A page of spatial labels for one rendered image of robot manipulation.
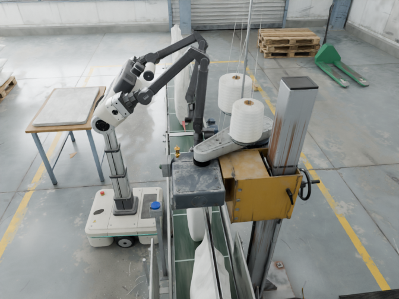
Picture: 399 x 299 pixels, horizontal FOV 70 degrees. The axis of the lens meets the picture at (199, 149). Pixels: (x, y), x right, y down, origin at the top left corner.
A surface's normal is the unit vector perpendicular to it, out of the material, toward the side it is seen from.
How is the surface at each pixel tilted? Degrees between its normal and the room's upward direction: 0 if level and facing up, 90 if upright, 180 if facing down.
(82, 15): 90
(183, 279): 0
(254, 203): 90
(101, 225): 0
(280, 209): 90
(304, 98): 90
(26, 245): 0
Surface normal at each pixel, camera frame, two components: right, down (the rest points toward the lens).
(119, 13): 0.11, 0.60
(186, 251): 0.00, -0.79
